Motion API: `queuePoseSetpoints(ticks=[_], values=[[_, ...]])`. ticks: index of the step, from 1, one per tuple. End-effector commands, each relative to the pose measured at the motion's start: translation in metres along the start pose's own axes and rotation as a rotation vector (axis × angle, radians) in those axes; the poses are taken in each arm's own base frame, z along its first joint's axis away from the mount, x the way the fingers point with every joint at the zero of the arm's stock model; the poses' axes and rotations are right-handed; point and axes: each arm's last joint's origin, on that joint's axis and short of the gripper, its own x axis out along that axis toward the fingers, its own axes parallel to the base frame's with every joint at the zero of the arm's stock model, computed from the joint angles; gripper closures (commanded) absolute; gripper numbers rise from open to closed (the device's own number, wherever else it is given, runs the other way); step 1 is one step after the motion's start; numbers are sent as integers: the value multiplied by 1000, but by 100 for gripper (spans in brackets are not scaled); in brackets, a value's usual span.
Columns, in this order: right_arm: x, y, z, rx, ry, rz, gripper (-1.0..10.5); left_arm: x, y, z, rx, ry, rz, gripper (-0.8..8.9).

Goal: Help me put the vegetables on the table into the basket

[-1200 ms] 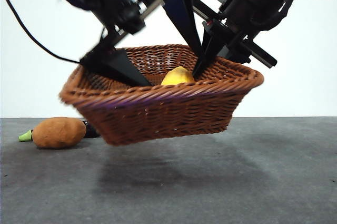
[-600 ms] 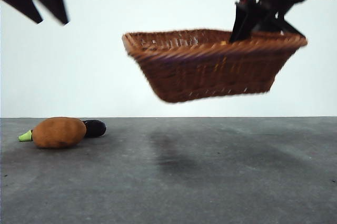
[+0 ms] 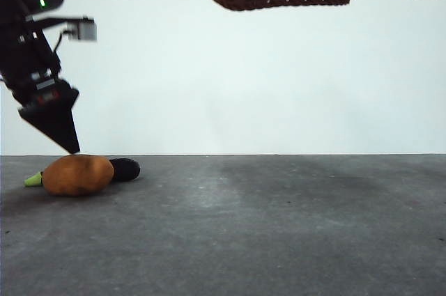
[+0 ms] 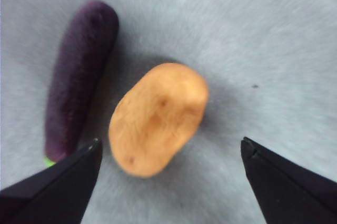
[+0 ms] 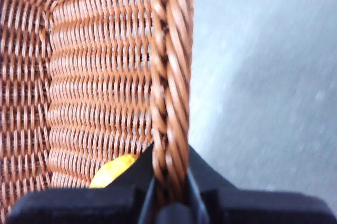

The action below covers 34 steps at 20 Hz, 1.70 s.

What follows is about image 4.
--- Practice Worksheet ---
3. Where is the brown potato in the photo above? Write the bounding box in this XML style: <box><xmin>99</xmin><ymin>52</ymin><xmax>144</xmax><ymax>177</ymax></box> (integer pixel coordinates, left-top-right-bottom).
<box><xmin>108</xmin><ymin>62</ymin><xmax>210</xmax><ymax>178</ymax></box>

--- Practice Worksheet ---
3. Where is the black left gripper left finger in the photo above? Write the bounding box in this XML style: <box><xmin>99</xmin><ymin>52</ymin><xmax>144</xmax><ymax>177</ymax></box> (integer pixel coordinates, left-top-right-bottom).
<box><xmin>0</xmin><ymin>138</ymin><xmax>103</xmax><ymax>224</ymax></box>

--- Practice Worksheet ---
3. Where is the purple eggplant with green stem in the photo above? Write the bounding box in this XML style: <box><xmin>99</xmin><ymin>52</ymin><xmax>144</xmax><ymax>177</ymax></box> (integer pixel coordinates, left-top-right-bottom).
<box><xmin>43</xmin><ymin>0</ymin><xmax>120</xmax><ymax>167</ymax></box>

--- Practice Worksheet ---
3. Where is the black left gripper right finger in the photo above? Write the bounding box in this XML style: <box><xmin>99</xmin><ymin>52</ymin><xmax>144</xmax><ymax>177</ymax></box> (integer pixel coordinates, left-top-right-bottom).
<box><xmin>241</xmin><ymin>136</ymin><xmax>337</xmax><ymax>224</ymax></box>

